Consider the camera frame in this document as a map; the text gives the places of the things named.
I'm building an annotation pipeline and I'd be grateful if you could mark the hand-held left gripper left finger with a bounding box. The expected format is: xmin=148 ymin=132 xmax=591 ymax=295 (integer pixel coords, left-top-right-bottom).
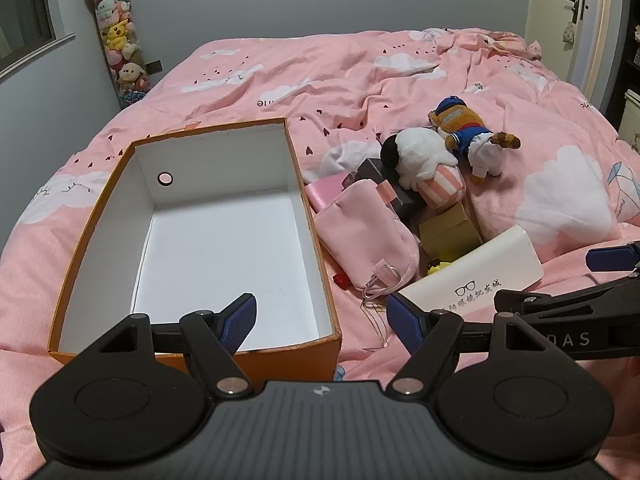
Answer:
xmin=96 ymin=293 xmax=259 ymax=399

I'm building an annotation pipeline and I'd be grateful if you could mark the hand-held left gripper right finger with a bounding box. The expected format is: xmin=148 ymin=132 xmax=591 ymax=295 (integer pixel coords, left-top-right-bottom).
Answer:
xmin=385 ymin=293 xmax=544 ymax=397

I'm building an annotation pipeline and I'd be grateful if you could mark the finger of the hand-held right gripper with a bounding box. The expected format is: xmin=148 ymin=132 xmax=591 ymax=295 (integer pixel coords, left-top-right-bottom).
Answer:
xmin=493 ymin=275 xmax=640 ymax=317
xmin=585 ymin=241 xmax=640 ymax=274

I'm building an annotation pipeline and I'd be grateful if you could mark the orange cardboard box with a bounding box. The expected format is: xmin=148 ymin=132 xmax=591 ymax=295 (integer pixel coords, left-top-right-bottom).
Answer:
xmin=47 ymin=117 xmax=343 ymax=383

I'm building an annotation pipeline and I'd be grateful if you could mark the white glasses case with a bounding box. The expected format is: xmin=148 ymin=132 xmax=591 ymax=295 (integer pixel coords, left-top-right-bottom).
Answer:
xmin=397 ymin=224 xmax=545 ymax=318

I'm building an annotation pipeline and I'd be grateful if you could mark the small brown cardboard box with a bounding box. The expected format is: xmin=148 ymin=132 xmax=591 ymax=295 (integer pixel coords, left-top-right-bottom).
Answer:
xmin=419 ymin=202 xmax=483 ymax=263

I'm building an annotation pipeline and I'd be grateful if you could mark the white panda plush toy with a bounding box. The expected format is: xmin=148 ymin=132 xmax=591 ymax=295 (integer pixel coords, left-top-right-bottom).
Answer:
xmin=380 ymin=127 xmax=467 ymax=209

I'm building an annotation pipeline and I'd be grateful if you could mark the orange blue plush toy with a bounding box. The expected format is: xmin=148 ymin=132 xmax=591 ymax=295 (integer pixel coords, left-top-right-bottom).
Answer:
xmin=427 ymin=97 xmax=522 ymax=184

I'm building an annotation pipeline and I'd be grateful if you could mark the pink fabric pouch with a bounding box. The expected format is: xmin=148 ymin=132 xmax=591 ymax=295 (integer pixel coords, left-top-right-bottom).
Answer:
xmin=315 ymin=180 xmax=421 ymax=295

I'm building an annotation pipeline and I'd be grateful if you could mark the dark grey box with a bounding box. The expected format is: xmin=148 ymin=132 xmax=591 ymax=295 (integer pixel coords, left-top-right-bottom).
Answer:
xmin=355 ymin=157 xmax=426 ymax=223

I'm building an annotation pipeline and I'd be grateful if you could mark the white storage box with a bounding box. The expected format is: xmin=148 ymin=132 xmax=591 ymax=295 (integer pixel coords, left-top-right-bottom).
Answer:
xmin=620 ymin=89 xmax=640 ymax=152

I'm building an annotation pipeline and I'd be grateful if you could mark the pink box with ribbon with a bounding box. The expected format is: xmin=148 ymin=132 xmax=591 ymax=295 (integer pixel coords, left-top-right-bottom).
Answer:
xmin=305 ymin=172 xmax=358 ymax=213

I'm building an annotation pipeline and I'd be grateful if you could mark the dark shelf unit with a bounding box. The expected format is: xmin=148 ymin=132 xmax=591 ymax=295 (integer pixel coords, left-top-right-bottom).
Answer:
xmin=607 ymin=35 xmax=640 ymax=156

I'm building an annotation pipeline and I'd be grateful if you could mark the pink cloud-print blanket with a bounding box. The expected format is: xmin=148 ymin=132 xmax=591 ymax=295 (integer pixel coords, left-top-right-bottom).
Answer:
xmin=0 ymin=27 xmax=640 ymax=480

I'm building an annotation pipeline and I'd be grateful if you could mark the clear tube of plush toys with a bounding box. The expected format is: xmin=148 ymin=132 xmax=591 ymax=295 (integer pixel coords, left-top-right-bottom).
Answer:
xmin=82 ymin=0 xmax=151 ymax=108

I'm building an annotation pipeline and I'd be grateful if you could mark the window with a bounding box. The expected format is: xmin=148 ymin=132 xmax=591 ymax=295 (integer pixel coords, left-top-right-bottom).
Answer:
xmin=0 ymin=0 xmax=76 ymax=78

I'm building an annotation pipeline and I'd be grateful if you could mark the black door handle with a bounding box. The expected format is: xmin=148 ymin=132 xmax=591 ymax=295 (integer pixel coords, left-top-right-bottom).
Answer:
xmin=562 ymin=0 xmax=591 ymax=23

